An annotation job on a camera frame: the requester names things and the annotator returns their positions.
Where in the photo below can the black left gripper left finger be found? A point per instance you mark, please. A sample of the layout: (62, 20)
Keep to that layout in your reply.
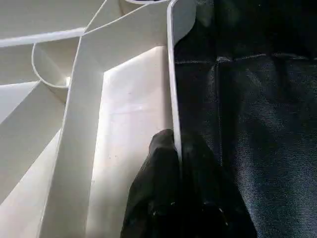
(153, 198)

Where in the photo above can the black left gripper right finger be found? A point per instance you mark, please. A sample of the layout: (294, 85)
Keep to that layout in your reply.
(213, 198)

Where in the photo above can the black work mat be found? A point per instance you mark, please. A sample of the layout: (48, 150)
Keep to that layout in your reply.
(267, 124)

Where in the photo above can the white plastic table top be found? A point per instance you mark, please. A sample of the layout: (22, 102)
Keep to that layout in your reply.
(74, 148)

